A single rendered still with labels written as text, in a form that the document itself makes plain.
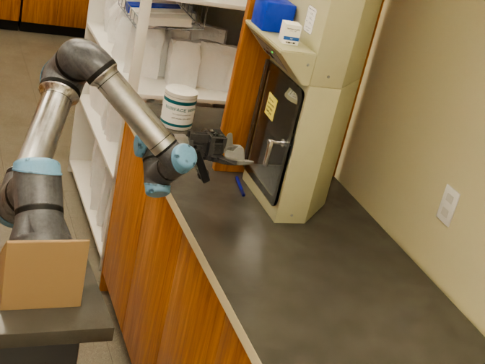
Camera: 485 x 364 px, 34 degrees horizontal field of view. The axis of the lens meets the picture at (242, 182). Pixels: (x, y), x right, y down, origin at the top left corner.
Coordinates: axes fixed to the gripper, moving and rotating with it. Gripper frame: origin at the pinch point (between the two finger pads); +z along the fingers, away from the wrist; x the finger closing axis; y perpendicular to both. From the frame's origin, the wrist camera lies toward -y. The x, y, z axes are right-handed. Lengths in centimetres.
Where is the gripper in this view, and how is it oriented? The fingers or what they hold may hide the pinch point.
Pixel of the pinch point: (245, 156)
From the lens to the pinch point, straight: 244.4
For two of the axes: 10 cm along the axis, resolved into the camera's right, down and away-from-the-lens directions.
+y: 2.0, -8.9, -4.1
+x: -3.3, -4.5, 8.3
